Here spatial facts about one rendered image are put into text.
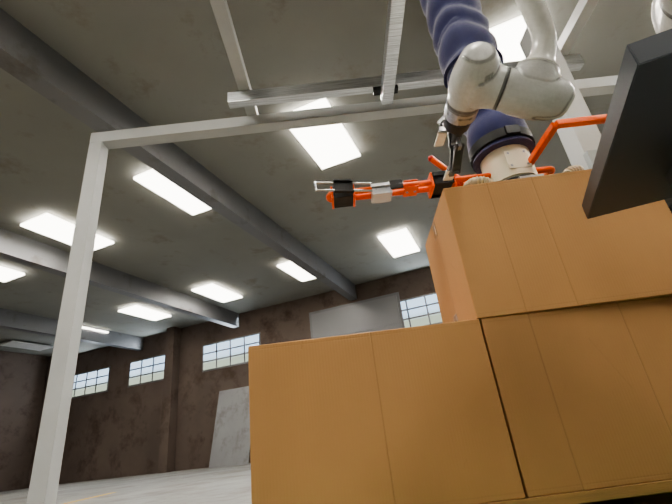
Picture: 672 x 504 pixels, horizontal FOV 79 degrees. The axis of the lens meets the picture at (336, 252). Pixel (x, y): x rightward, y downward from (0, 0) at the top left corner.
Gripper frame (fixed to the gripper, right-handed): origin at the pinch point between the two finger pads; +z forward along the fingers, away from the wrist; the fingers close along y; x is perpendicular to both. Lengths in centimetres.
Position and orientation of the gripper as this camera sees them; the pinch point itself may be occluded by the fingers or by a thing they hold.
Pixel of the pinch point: (443, 160)
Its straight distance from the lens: 139.7
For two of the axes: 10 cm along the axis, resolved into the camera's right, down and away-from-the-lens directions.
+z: 0.3, 4.1, 9.1
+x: 9.9, -1.1, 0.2
